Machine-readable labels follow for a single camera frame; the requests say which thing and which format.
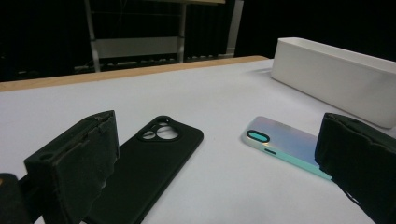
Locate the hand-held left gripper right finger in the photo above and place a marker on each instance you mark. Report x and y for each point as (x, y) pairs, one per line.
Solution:
(361, 155)

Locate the black phone case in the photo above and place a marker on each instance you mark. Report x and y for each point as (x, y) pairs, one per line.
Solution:
(149, 168)

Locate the white table cover sheet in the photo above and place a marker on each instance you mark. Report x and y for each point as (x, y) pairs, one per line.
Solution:
(202, 93)

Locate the grey metal stand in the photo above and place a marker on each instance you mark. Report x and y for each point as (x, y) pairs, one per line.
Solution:
(137, 46)

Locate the clear plastic tray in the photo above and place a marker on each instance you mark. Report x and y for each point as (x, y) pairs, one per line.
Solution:
(336, 77)

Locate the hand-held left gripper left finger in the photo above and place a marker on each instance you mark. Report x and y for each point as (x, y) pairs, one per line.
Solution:
(71, 161)

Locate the iridescent teal phone case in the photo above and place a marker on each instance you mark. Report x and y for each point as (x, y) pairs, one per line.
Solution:
(289, 140)

